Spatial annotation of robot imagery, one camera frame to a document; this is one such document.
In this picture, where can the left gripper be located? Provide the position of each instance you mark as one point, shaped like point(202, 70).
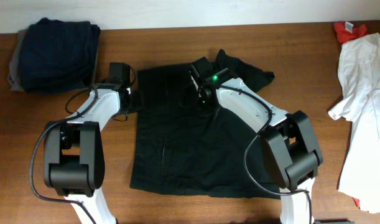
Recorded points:
point(135, 101)

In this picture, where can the black t-shirt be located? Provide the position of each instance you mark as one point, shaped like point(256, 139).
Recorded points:
point(179, 153)

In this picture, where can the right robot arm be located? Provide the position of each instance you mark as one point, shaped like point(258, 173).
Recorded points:
point(290, 150)

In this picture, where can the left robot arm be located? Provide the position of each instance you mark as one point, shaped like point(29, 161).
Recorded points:
point(74, 164)

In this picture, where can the folded navy garment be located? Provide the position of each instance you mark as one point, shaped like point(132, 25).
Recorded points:
point(57, 56)

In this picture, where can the folded grey garment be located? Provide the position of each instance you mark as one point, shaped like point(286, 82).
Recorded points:
point(14, 80)

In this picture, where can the red garment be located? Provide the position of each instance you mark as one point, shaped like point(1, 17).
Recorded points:
point(345, 31)

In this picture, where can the white garment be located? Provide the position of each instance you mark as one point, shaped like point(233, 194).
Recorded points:
point(359, 76)

